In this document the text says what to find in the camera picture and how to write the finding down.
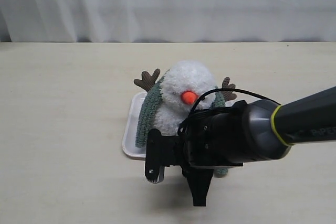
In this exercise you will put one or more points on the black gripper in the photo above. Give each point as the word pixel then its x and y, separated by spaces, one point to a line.
pixel 199 181

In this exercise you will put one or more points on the white rectangular tray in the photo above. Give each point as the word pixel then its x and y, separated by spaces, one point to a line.
pixel 132 134

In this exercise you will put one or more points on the green fuzzy scarf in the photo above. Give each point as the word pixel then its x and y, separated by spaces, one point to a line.
pixel 188 85

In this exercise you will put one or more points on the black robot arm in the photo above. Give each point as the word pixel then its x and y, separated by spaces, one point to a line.
pixel 263 130

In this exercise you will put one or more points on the white plush snowman toy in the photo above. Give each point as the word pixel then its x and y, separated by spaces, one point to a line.
pixel 214 99

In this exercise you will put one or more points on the white backdrop curtain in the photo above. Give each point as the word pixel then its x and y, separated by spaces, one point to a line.
pixel 167 20

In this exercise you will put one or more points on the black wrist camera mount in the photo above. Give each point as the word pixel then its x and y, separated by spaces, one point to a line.
pixel 161 152

